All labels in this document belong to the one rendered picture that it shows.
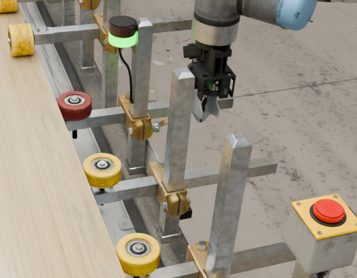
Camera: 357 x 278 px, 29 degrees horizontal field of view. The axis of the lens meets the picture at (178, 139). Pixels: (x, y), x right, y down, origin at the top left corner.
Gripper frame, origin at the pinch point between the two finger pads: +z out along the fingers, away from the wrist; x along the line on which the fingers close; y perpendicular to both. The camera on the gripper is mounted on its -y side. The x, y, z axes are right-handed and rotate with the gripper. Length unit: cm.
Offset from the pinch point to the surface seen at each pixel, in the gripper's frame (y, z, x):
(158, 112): -19.8, 12.3, -2.0
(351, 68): -153, 97, 159
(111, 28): -16.4, -14.1, -15.6
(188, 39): -201, 97, 83
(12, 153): -5.1, 7.0, -39.6
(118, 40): -14.8, -11.9, -14.3
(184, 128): 9.4, -4.2, -7.4
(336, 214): 60, -26, -8
